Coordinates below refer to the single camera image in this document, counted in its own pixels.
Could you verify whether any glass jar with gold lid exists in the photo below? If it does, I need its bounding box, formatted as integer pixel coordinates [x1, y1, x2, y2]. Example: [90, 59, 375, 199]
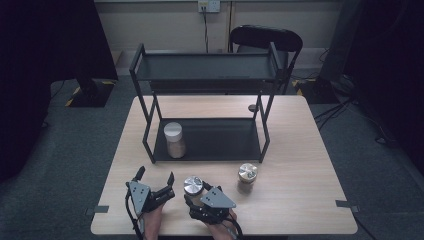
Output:
[237, 162, 259, 194]

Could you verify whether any person's right hand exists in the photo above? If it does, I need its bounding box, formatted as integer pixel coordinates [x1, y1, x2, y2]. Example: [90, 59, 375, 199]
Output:
[203, 209, 239, 240]

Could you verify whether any white power socket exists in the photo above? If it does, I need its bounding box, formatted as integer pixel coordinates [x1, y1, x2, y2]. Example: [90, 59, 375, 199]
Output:
[197, 0, 221, 14]

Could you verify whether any person's left hand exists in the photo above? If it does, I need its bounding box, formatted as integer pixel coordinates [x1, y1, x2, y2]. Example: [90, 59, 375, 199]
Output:
[143, 203, 166, 232]

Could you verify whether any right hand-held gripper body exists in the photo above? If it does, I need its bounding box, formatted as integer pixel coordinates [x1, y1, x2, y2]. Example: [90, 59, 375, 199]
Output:
[186, 186, 238, 225]

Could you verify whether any black metal shelf rack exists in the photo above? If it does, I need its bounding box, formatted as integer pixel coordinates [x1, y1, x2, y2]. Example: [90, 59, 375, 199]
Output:
[128, 41, 284, 165]

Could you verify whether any grey table bracket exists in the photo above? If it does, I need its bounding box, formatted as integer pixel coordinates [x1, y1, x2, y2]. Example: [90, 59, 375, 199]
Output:
[84, 205, 110, 216]
[334, 199, 361, 214]

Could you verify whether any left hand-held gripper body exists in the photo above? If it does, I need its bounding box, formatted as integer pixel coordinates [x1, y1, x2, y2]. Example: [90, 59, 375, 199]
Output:
[125, 180, 176, 215]

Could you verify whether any glass jar with white lid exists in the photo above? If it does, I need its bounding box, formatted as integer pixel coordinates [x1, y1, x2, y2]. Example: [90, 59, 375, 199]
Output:
[163, 121, 187, 160]

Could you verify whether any dark grey curtain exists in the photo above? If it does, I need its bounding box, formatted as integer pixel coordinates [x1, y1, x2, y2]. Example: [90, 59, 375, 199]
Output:
[319, 0, 363, 83]

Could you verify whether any black chair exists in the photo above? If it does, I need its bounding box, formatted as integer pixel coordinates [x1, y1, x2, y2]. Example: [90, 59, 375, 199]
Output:
[228, 24, 304, 96]

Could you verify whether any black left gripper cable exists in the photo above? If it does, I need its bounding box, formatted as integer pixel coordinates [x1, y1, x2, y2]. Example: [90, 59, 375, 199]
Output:
[124, 190, 145, 240]

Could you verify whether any black stand base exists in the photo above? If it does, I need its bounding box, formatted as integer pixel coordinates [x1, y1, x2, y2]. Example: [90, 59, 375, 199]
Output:
[64, 66, 116, 109]
[293, 77, 340, 105]

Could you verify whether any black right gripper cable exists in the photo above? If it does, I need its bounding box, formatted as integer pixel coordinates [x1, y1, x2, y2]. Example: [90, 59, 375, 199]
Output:
[223, 215, 245, 240]

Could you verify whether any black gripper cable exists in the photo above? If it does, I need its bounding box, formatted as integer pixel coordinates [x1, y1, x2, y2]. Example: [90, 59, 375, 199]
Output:
[223, 215, 245, 240]
[124, 190, 145, 240]

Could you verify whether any black floor cable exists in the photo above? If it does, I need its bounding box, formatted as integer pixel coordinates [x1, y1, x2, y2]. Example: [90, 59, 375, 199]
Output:
[317, 101, 355, 132]
[348, 99, 398, 148]
[49, 79, 67, 102]
[313, 97, 354, 122]

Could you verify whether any black socket cable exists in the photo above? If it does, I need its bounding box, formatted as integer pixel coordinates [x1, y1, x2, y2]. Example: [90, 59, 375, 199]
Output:
[201, 7, 211, 54]

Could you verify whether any black curtain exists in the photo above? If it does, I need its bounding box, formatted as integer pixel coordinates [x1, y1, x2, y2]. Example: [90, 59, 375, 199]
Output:
[343, 0, 424, 168]
[0, 0, 119, 183]

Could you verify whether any glass jar with silver lid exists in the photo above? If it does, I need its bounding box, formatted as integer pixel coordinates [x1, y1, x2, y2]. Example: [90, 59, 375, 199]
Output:
[182, 175, 209, 208]

